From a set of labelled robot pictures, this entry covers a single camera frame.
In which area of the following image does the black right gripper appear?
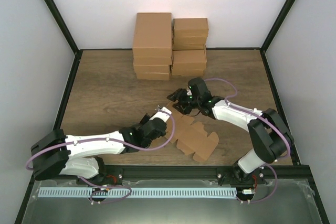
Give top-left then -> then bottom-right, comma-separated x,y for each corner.
167,89 -> 201,115

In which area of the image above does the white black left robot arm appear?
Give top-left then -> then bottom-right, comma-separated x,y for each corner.
26,108 -> 171,184

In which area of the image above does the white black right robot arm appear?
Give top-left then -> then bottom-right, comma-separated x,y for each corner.
167,77 -> 294,184

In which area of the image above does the bottom small cardboard box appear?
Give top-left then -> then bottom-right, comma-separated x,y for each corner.
171,69 -> 204,77

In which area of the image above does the small cardboard box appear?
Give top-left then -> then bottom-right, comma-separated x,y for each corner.
171,69 -> 204,77
173,18 -> 209,37
173,35 -> 207,50
172,50 -> 207,70

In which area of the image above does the bottom large cardboard box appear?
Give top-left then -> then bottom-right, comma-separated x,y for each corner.
136,72 -> 171,81

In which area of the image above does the large cardboard box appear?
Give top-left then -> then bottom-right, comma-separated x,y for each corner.
136,72 -> 171,81
132,13 -> 172,57
133,56 -> 172,66
133,65 -> 171,73

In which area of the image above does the upper small cardboard box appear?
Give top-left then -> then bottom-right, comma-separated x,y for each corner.
173,35 -> 207,50

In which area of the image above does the top small cardboard box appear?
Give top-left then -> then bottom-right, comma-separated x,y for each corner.
173,18 -> 209,37

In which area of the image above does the top large cardboard box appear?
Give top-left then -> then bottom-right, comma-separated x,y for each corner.
132,13 -> 172,57

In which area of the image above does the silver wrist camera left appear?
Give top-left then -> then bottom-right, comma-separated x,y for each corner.
152,106 -> 172,122

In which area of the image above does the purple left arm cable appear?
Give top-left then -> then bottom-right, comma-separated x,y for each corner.
25,111 -> 177,206

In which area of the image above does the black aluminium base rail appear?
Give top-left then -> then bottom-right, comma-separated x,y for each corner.
76,165 -> 310,185

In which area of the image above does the light blue slotted cable duct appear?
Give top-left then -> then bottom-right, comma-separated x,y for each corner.
37,187 -> 237,199

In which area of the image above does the black cage frame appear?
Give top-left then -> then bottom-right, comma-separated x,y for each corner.
14,0 -> 336,224

